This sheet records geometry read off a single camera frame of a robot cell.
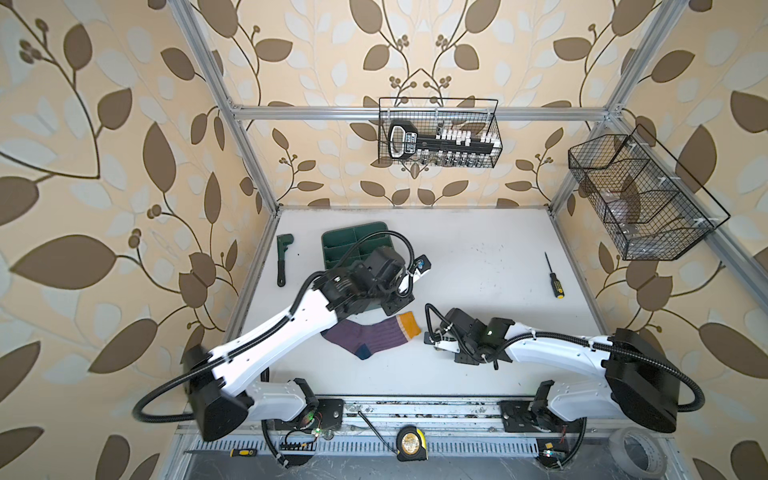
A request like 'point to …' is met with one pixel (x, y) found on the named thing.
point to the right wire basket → (653, 209)
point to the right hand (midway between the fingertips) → (459, 341)
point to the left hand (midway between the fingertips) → (409, 285)
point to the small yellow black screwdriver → (242, 452)
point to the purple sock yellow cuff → (365, 338)
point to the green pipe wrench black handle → (283, 242)
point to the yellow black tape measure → (411, 444)
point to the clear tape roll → (639, 451)
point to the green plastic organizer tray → (336, 241)
